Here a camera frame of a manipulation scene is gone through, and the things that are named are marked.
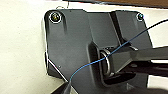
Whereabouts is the black robot torso link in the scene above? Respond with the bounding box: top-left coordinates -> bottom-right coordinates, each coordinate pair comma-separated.
99,44 -> 168,79

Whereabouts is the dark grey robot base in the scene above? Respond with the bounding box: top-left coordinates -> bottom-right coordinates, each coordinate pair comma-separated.
43,8 -> 154,88

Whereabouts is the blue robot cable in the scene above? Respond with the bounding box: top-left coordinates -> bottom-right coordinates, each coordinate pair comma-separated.
68,18 -> 168,84

